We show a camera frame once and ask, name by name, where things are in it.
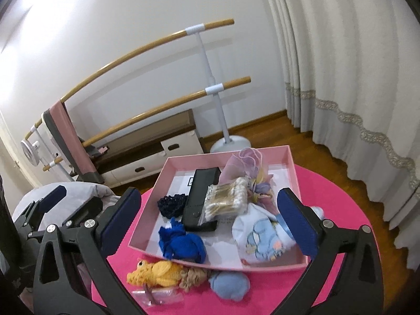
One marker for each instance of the long wooden barre rail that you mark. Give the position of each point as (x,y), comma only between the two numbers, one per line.
(216,24)

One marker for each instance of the short wooden barre rail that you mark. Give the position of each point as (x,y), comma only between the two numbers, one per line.
(236,81)

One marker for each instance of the clear plastic bag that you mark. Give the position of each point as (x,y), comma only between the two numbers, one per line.
(164,297)

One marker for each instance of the yellow crochet scrunchie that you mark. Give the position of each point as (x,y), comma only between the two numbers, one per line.
(157,270)

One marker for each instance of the grey pillow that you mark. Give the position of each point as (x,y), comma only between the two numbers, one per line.
(88,188)

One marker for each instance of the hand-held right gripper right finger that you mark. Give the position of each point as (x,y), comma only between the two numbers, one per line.
(295,226)

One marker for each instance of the small white fan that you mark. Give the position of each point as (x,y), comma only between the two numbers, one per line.
(28,151)

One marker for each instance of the white barre post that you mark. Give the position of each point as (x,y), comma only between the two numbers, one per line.
(58,160)
(229,142)

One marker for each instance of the navy scrunchie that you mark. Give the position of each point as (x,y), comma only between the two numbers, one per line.
(170,203)

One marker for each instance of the small grey pink object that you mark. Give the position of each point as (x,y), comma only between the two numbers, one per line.
(98,151)

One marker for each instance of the white printed cloth pouch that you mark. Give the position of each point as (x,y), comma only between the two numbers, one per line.
(259,233)

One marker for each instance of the blue knit scrunchie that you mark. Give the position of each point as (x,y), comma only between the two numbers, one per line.
(183,242)

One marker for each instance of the pink cardboard box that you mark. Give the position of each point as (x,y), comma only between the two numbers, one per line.
(154,197)

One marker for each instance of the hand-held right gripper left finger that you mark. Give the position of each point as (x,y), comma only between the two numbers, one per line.
(121,218)

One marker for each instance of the pink organza bag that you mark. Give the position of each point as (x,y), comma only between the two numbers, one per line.
(242,164)

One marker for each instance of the black case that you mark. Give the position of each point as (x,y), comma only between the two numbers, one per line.
(197,197)

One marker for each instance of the pink grey hanging mat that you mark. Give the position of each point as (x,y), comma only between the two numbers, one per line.
(69,131)

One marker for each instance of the light blue fluffy scrunchie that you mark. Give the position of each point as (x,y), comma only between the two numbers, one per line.
(229,285)

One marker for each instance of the cream curtain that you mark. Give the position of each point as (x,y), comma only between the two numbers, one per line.
(344,55)

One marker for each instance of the round pink table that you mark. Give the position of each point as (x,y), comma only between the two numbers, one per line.
(334,197)

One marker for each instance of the low brown white cabinet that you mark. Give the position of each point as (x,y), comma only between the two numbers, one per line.
(157,128)

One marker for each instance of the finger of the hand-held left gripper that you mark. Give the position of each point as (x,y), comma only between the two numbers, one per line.
(88,206)
(55,194)

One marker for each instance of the cotton swab bag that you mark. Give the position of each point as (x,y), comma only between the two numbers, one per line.
(226,197)

